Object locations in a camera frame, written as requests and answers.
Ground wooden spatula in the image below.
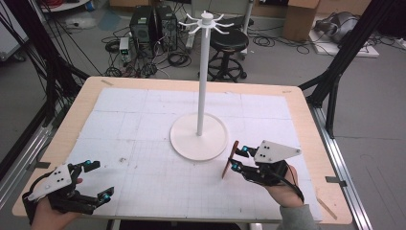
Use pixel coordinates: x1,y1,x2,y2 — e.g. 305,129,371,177
221,140,240,180

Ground black frame with cables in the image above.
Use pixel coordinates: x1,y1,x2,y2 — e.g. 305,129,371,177
5,0,91,127

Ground person's right hand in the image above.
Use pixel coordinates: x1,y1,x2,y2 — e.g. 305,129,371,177
264,164,305,209

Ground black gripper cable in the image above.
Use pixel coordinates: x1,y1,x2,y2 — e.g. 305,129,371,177
270,166,305,204

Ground aluminium rail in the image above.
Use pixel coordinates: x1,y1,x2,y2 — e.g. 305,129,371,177
309,104,373,230
0,123,55,210

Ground grey bag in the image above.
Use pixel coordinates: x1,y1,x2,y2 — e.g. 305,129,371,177
313,11,359,44

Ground white floor board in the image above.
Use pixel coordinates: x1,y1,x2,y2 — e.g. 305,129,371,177
309,29,381,59

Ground black round stool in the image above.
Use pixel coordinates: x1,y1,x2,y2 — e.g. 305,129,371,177
206,28,250,83

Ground black floor cables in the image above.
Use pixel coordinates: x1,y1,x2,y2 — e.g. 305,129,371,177
101,25,193,79

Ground white hook stand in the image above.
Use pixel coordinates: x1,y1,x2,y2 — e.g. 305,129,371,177
169,10,230,162

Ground open cardboard box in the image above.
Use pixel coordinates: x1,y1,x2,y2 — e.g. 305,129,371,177
282,0,321,42

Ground black computer tower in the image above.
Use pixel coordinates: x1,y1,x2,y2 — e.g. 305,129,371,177
155,4,179,53
128,5,158,53

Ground small grey power device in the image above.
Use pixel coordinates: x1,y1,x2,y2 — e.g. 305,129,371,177
118,36,131,63

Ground white grid cutting mat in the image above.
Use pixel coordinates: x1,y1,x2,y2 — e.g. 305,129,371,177
64,87,324,222

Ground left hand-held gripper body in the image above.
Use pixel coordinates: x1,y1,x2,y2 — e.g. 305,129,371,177
21,162,98,224

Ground person's left hand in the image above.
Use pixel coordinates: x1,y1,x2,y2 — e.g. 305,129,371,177
31,196,81,230

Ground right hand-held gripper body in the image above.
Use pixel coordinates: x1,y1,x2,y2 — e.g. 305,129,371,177
237,139,303,188

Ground black frame post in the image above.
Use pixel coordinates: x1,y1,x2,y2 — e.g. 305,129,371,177
298,0,397,139

